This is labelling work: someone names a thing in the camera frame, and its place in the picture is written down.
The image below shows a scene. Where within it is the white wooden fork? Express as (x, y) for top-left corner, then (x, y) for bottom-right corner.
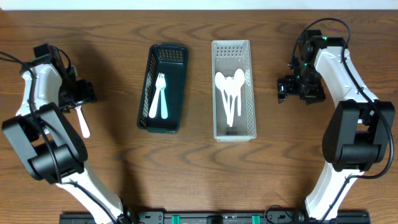
(149, 73), (166, 118)
(75, 106), (91, 138)

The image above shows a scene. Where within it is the white plastic spoon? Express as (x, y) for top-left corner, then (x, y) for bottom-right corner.
(229, 78), (241, 126)
(234, 68), (245, 116)
(215, 72), (230, 120)
(225, 77), (233, 124)

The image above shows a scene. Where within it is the mint green fork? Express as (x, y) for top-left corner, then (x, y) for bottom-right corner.
(159, 73), (169, 119)

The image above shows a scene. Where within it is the black perforated plastic basket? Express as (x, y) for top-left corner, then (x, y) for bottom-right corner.
(137, 43), (188, 133)

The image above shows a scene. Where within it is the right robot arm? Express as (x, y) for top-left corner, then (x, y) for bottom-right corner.
(277, 30), (395, 223)

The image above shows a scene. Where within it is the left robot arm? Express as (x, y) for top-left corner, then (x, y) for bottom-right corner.
(1, 44), (132, 223)

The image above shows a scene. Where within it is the clear perforated plastic basket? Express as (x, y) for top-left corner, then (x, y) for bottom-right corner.
(211, 40), (257, 142)

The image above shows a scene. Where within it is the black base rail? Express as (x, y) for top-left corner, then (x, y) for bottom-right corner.
(59, 208), (371, 224)

